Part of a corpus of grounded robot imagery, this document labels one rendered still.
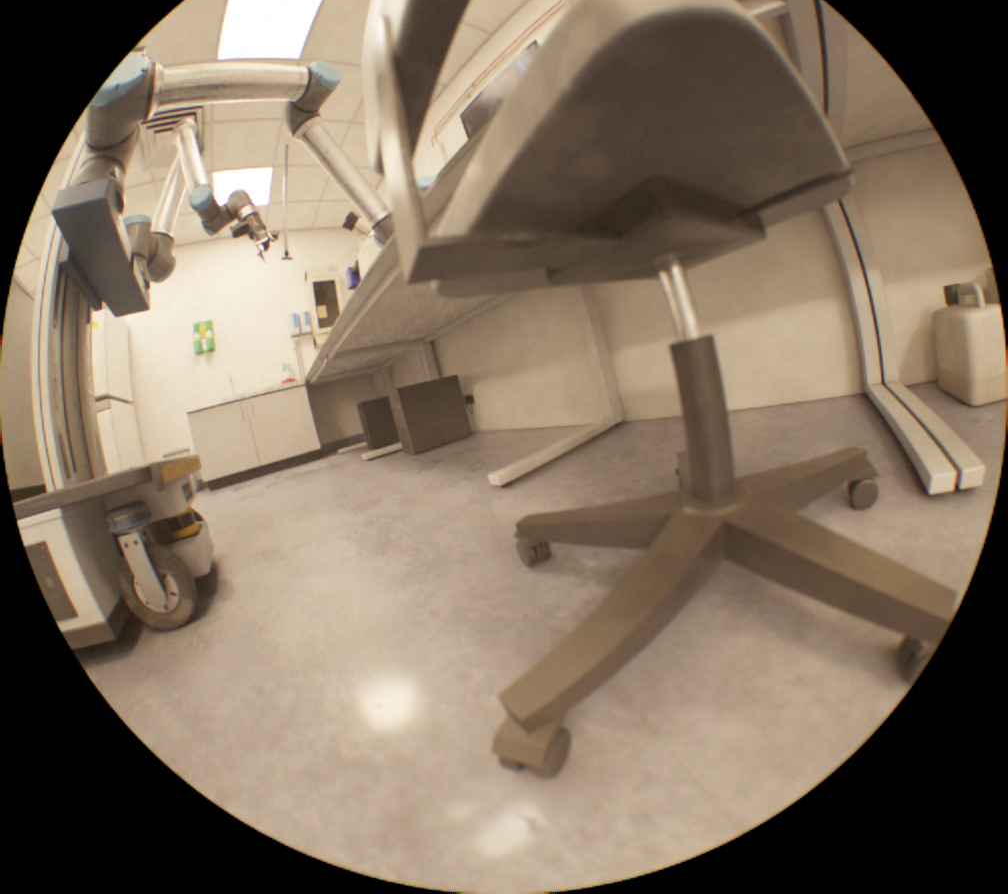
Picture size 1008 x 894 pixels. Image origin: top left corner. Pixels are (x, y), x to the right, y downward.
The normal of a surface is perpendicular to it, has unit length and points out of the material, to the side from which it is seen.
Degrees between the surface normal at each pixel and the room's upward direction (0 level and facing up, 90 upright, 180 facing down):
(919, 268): 90
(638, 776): 0
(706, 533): 8
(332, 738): 0
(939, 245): 90
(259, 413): 90
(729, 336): 90
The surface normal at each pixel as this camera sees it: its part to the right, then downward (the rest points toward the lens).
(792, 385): -0.75, 0.21
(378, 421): 0.62, -0.13
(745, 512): -0.21, -0.96
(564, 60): -0.89, 0.24
